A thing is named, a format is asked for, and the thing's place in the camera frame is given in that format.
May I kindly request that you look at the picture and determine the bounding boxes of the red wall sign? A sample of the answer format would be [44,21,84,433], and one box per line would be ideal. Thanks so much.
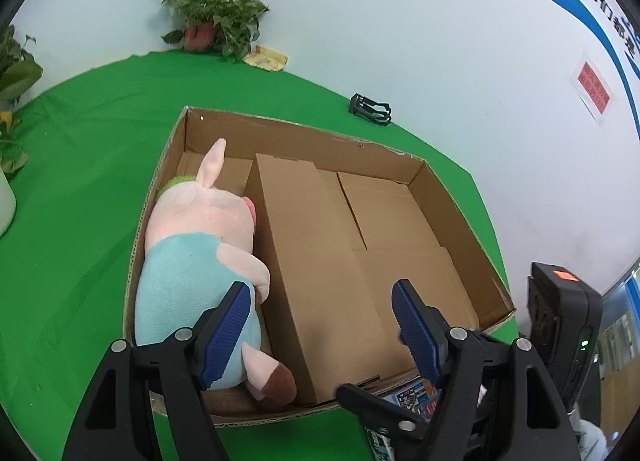
[571,53,615,126]

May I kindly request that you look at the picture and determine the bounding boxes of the black plastic bracket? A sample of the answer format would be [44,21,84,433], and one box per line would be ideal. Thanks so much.
[348,93,393,126]

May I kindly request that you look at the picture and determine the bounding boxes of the yellow crumpled packet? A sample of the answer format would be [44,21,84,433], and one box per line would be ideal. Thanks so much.
[242,45,289,72]

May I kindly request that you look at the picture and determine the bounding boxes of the potted pothos in red pot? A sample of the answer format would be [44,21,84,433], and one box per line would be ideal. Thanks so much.
[156,0,271,62]

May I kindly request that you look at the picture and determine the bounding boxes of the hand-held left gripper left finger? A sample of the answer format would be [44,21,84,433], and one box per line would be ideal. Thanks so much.
[61,281,253,461]

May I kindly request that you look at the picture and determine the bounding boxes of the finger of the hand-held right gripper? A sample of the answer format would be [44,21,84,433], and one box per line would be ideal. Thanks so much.
[336,382,433,443]

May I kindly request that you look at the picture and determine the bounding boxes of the green and white carton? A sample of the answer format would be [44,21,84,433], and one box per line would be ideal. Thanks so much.
[365,423,401,461]

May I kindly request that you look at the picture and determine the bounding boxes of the colorful printed box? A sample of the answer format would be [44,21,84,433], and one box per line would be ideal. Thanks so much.
[382,376,446,424]

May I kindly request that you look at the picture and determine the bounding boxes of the pink pig plush toy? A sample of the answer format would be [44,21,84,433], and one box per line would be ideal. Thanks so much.
[134,138,298,403]

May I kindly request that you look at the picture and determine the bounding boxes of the large cardboard box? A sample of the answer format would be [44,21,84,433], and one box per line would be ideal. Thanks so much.
[122,106,517,428]

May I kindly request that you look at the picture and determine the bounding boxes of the tall brown carton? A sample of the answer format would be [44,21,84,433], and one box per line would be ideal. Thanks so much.
[245,153,418,406]

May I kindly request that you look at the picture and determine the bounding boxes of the potted plant in white mug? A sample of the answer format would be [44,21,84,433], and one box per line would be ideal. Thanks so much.
[0,26,45,238]

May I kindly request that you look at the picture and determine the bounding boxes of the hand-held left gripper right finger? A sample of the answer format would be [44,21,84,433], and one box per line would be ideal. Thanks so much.
[391,279,583,461]

